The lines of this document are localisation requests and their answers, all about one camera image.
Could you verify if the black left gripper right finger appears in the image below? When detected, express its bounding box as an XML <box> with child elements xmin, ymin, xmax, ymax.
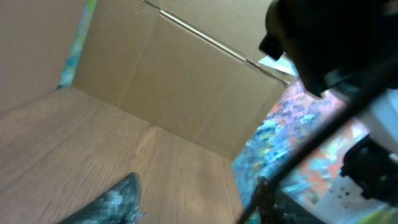
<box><xmin>236</xmin><ymin>176</ymin><xmax>323</xmax><ymax>224</ymax></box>

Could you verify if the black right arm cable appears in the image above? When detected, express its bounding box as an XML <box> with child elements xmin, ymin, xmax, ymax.
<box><xmin>236</xmin><ymin>55</ymin><xmax>398</xmax><ymax>224</ymax></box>

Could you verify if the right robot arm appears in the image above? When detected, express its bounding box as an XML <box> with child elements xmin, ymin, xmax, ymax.
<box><xmin>240</xmin><ymin>0</ymin><xmax>397</xmax><ymax>224</ymax></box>

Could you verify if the brown cardboard box wall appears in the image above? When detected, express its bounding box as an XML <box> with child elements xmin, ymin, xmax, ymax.
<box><xmin>1</xmin><ymin>0</ymin><xmax>293</xmax><ymax>159</ymax></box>

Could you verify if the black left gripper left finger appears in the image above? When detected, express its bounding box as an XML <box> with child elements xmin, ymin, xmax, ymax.
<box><xmin>58</xmin><ymin>172</ymin><xmax>144</xmax><ymax>224</ymax></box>

